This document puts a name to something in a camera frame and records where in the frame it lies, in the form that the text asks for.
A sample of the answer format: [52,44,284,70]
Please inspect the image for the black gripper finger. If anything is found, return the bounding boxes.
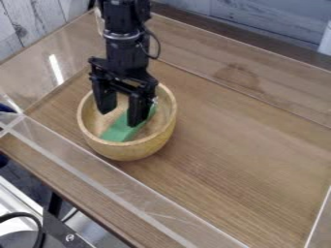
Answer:
[92,79,118,114]
[128,92,155,127]

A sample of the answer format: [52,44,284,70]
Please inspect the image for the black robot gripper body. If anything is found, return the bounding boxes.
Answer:
[88,31,159,97]

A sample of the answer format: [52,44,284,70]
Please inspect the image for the green rectangular block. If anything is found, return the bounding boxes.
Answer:
[100,105,156,142]

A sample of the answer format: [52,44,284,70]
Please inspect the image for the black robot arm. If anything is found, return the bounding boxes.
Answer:
[88,0,160,127]

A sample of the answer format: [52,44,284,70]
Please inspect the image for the brown wooden bowl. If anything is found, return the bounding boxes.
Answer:
[76,83,178,161]

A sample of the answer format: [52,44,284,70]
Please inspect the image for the blue object at left edge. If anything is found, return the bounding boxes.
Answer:
[0,103,16,113]

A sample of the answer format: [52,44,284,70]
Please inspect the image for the black metal table leg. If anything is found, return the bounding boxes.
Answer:
[48,193,63,217]

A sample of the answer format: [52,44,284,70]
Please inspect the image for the clear acrylic tray wall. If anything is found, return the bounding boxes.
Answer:
[0,15,331,248]

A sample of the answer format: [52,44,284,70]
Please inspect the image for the black cable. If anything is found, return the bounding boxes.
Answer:
[0,211,47,248]

